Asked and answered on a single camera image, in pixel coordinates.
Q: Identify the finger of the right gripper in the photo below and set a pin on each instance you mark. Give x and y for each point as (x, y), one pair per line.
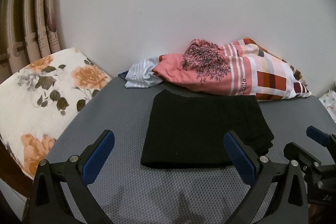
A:
(292, 151)
(324, 139)

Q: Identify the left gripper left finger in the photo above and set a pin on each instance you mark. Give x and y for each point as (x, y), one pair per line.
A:
(48, 203)

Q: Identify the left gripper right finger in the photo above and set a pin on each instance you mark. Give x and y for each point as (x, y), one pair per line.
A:
(289, 202)

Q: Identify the black pants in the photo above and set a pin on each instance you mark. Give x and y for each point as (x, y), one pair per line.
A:
(188, 132)

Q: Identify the white dotted cloth pile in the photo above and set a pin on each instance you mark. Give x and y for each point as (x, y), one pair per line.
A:
(329, 102)

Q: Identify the grey mesh mattress pad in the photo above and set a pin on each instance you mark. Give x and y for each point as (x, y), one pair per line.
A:
(131, 193)

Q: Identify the pink patterned blanket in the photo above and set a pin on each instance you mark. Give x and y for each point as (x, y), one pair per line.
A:
(240, 68)

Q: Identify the floral white pillow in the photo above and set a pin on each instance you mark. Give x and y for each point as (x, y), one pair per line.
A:
(41, 100)

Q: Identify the light blue striped cloth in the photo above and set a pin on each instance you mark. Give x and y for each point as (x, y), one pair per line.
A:
(141, 75)

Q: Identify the beige curtain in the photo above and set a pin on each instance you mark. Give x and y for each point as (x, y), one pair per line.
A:
(28, 33)

